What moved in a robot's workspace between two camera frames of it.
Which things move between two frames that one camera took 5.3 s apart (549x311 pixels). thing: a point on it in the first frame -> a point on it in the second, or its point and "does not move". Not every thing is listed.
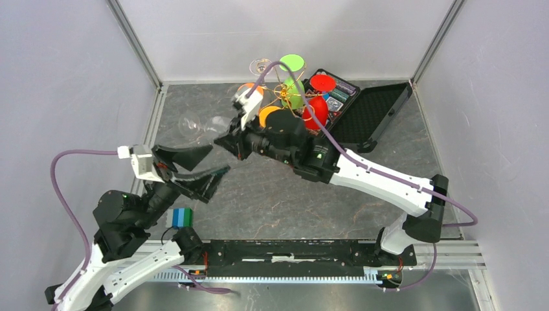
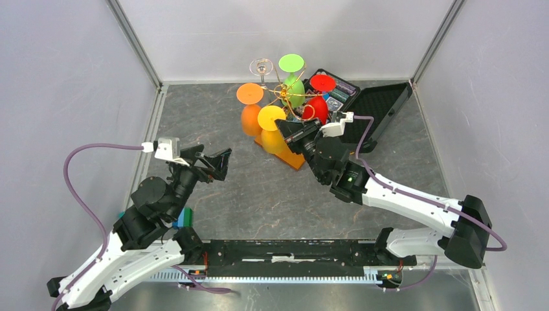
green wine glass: (291, 96) does not move
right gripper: (235, 142) -> (293, 129)
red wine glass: (320, 83) does not move
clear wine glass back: (257, 66) does not move
